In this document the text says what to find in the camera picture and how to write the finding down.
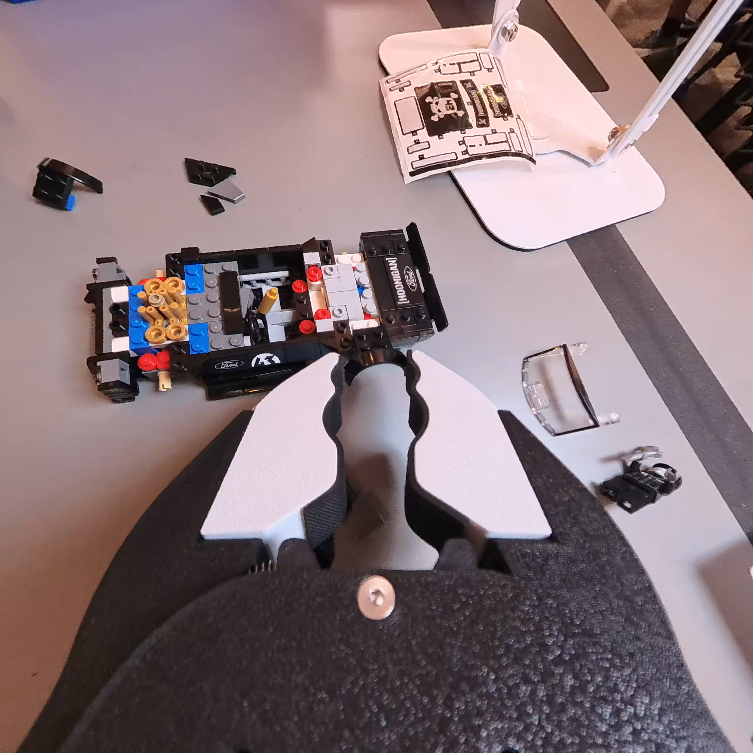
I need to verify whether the white booklet stand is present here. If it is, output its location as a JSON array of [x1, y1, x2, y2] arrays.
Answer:
[[378, 0, 753, 253]]

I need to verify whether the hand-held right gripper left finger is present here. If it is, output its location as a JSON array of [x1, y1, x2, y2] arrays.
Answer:
[[200, 353, 354, 570]]

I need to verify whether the transparent lego windshield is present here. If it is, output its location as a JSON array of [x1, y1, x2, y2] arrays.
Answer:
[[522, 342, 620, 437]]

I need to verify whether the black lego wedge plate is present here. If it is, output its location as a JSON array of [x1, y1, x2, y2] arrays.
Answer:
[[184, 157, 236, 189]]

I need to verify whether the lego sticker sheet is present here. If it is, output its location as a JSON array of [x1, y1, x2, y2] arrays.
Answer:
[[379, 52, 540, 187]]

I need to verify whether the small black lego figure assembly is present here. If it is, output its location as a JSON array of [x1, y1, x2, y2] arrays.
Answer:
[[599, 447, 684, 514]]

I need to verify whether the black lego wheel arch piece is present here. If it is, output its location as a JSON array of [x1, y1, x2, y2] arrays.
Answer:
[[343, 346, 414, 384]]

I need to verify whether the lego car model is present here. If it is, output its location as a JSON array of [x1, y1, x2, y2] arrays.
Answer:
[[85, 222, 448, 404]]

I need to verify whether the black and blue lego assembly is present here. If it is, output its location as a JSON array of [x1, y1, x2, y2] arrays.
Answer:
[[32, 158, 104, 211]]

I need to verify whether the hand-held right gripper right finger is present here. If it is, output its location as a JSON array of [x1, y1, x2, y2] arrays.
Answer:
[[405, 351, 555, 574]]

